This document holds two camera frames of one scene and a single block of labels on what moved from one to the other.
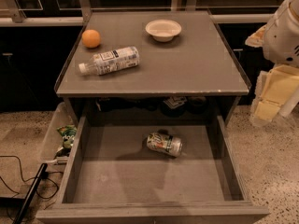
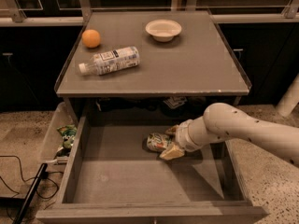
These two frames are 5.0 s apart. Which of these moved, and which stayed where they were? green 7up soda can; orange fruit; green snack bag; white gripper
Moved: white gripper
Stayed: green 7up soda can; green snack bag; orange fruit
